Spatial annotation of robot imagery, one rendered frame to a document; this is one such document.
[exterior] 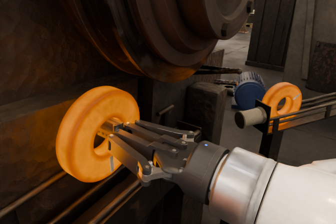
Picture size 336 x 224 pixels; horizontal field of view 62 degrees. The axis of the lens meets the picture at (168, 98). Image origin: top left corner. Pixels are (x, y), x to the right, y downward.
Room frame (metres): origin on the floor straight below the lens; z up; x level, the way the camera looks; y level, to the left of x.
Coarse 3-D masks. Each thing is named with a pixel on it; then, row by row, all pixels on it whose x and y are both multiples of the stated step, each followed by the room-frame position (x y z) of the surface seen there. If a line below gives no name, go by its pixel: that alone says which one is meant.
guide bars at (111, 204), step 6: (198, 132) 0.65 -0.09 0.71; (138, 180) 0.44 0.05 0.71; (132, 186) 0.42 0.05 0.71; (126, 192) 0.41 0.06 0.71; (114, 198) 0.39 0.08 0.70; (120, 198) 0.39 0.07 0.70; (108, 204) 0.38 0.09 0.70; (114, 204) 0.38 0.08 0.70; (102, 210) 0.36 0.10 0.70; (108, 210) 0.37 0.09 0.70; (96, 216) 0.35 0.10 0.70; (102, 216) 0.35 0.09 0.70; (90, 222) 0.34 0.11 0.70; (96, 222) 0.34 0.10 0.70
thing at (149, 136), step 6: (126, 126) 0.39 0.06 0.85; (132, 126) 0.38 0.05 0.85; (138, 126) 0.39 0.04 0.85; (132, 132) 0.38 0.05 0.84; (138, 132) 0.37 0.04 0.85; (144, 132) 0.37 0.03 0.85; (150, 132) 0.37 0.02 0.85; (144, 138) 0.37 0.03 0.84; (150, 138) 0.36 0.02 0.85; (156, 138) 0.36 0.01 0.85; (162, 138) 0.35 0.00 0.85; (168, 138) 0.35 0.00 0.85; (174, 138) 0.35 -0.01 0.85; (174, 144) 0.34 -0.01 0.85; (180, 144) 0.33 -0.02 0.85; (186, 144) 0.34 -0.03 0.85
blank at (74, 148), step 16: (80, 96) 0.38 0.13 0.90; (96, 96) 0.38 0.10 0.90; (112, 96) 0.40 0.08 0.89; (128, 96) 0.43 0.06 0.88; (80, 112) 0.35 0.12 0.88; (96, 112) 0.37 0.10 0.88; (112, 112) 0.40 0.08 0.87; (128, 112) 0.43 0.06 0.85; (64, 128) 0.34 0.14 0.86; (80, 128) 0.34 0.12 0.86; (96, 128) 0.37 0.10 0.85; (64, 144) 0.33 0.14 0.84; (80, 144) 0.34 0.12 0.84; (64, 160) 0.33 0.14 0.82; (80, 160) 0.34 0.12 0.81; (96, 160) 0.37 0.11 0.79; (112, 160) 0.40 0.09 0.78; (80, 176) 0.34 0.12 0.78; (96, 176) 0.37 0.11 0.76
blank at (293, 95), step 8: (272, 88) 0.90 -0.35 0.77; (280, 88) 0.89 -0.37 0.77; (288, 88) 0.90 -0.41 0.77; (296, 88) 0.92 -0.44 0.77; (264, 96) 0.90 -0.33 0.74; (272, 96) 0.88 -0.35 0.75; (280, 96) 0.89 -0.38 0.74; (288, 96) 0.91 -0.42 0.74; (296, 96) 0.92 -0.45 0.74; (272, 104) 0.88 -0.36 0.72; (288, 104) 0.93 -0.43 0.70; (296, 104) 0.92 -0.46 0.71; (272, 112) 0.88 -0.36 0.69; (280, 112) 0.92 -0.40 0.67; (288, 112) 0.91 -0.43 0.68; (272, 120) 0.89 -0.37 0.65
